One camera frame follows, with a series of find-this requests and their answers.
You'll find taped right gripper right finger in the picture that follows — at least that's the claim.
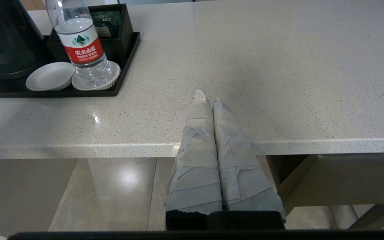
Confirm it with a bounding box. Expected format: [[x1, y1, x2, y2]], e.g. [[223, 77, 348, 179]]
[[213, 97, 286, 222]]

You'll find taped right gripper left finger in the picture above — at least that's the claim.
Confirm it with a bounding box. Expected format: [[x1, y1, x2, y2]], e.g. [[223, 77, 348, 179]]
[[164, 89, 222, 215]]

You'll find black electric kettle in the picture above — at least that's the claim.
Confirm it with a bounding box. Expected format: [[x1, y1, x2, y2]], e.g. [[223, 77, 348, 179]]
[[0, 0, 51, 80]]

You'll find red-capped plastic water bottle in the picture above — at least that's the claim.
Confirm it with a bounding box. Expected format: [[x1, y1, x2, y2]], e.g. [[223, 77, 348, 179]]
[[45, 0, 112, 88]]

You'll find white paper coaster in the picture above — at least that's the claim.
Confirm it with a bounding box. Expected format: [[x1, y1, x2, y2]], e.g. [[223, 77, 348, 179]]
[[26, 62, 76, 91], [72, 61, 121, 91]]

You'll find black condiment holder box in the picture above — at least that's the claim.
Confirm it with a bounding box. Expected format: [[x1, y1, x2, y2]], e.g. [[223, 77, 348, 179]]
[[47, 4, 134, 62]]

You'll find black serving tray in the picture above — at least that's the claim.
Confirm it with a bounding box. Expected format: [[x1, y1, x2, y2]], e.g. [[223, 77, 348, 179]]
[[0, 32, 141, 98]]

